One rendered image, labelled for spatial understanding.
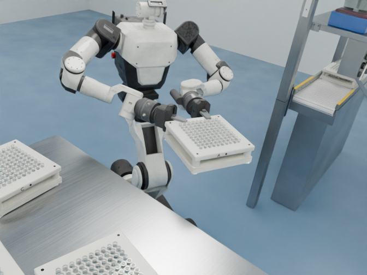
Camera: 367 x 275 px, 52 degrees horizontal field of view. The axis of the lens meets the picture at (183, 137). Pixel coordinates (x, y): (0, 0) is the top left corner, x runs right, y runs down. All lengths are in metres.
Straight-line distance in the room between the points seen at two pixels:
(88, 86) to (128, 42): 0.33
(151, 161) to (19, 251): 0.89
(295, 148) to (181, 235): 1.60
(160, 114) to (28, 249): 0.65
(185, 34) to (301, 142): 1.18
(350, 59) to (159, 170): 1.19
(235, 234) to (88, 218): 1.46
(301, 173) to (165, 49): 1.41
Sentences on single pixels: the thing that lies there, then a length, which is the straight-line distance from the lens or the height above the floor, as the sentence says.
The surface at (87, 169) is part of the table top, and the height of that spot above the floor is 0.88.
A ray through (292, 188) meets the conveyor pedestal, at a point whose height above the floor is 0.17.
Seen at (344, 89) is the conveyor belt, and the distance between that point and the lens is 2.73.
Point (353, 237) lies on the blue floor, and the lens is 2.90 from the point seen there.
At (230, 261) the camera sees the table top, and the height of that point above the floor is 0.88.
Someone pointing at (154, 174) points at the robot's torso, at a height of 0.62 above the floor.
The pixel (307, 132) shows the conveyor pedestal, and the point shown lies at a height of 0.63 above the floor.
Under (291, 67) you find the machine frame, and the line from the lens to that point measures 2.28.
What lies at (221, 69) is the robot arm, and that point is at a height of 1.13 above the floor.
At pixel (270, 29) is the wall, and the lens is 5.88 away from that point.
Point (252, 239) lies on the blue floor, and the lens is 2.55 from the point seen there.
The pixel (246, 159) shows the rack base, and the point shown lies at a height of 1.01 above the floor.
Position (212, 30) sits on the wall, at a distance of 6.24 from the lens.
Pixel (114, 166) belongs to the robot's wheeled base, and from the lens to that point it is 2.39.
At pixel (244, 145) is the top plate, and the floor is 1.06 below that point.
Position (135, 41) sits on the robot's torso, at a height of 1.23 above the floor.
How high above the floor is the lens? 1.73
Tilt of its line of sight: 30 degrees down
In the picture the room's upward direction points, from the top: 9 degrees clockwise
